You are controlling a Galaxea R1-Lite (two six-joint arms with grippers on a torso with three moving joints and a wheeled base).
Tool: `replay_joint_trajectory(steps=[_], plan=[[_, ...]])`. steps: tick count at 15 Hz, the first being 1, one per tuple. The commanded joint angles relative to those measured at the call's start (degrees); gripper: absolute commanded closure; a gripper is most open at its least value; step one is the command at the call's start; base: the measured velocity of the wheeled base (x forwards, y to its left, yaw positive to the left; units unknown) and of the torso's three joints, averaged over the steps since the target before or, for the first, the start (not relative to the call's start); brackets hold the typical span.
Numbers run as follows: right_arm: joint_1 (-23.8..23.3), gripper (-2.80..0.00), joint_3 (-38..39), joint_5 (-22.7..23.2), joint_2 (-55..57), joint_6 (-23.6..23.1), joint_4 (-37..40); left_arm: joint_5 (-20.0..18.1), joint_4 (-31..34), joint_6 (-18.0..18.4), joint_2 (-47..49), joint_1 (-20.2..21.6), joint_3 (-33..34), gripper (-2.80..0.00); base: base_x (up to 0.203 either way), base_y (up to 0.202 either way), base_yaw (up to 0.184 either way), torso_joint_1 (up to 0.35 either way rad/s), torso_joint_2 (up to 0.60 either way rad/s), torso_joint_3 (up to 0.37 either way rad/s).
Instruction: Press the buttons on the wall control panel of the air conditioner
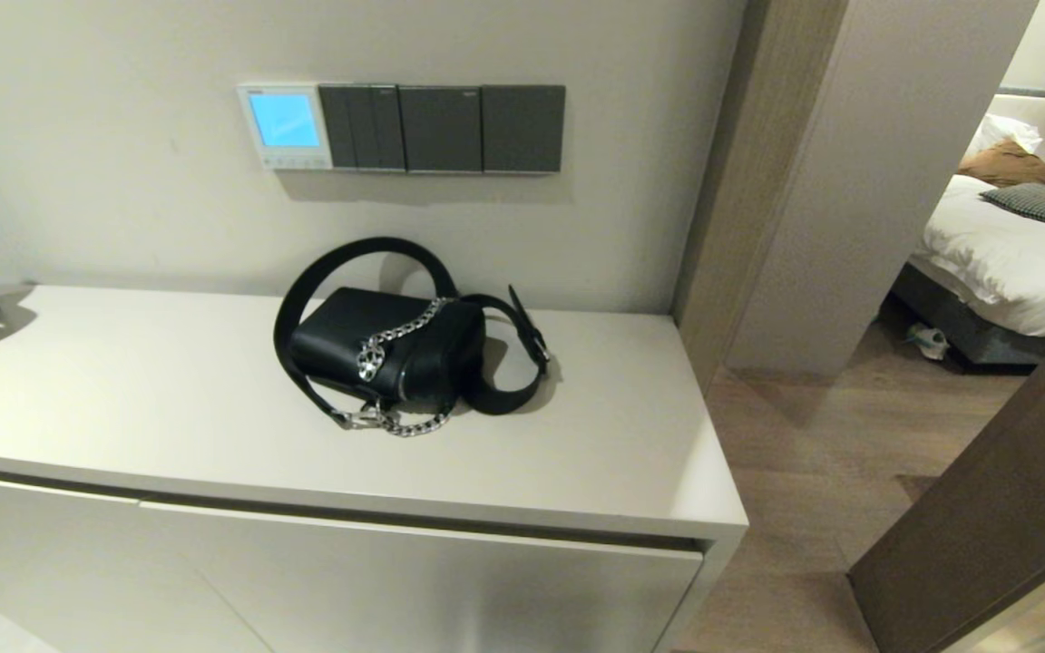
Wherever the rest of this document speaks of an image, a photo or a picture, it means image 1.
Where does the dark grey switch panel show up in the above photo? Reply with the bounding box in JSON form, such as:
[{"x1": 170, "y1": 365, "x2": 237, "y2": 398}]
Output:
[{"x1": 318, "y1": 84, "x2": 407, "y2": 173}]

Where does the grey single rocker wall switch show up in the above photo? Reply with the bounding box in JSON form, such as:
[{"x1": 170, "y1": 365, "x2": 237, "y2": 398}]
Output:
[
  {"x1": 398, "y1": 85, "x2": 484, "y2": 174},
  {"x1": 482, "y1": 85, "x2": 567, "y2": 174}
]

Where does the grey checkered pillow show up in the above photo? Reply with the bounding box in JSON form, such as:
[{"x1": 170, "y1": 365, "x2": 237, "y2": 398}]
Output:
[{"x1": 981, "y1": 182, "x2": 1045, "y2": 226}]

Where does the wooden door frame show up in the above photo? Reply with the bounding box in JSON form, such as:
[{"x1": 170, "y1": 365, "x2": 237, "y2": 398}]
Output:
[{"x1": 672, "y1": 0, "x2": 852, "y2": 393}]

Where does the white wall thermostat panel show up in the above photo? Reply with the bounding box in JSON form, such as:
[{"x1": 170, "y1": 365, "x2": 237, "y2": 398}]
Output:
[{"x1": 237, "y1": 83, "x2": 334, "y2": 171}]

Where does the dark brown wooden door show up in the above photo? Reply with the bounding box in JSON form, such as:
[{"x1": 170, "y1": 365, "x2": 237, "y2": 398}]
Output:
[{"x1": 849, "y1": 290, "x2": 1045, "y2": 653}]

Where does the brown cushion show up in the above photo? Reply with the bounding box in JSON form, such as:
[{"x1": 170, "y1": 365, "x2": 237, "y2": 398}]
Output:
[{"x1": 958, "y1": 138, "x2": 1045, "y2": 190}]

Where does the bed with white duvet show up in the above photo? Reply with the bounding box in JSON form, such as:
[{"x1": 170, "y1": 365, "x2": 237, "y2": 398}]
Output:
[{"x1": 890, "y1": 171, "x2": 1045, "y2": 368}]

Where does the white pillow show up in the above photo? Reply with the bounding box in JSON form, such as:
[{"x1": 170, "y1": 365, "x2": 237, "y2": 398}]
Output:
[{"x1": 967, "y1": 93, "x2": 1045, "y2": 169}]

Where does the black handbag with silver chain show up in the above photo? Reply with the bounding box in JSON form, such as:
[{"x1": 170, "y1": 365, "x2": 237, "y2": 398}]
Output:
[{"x1": 272, "y1": 237, "x2": 552, "y2": 439}]

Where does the white cabinet door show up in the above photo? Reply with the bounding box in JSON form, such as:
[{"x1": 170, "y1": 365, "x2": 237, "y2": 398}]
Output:
[
  {"x1": 140, "y1": 502, "x2": 705, "y2": 653},
  {"x1": 0, "y1": 472, "x2": 271, "y2": 653}
]

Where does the light shoe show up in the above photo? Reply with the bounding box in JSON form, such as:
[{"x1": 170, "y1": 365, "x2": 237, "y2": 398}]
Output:
[{"x1": 906, "y1": 323, "x2": 951, "y2": 362}]

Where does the white cabinet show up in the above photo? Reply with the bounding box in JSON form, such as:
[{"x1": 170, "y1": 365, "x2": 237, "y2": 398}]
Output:
[{"x1": 0, "y1": 284, "x2": 750, "y2": 653}]

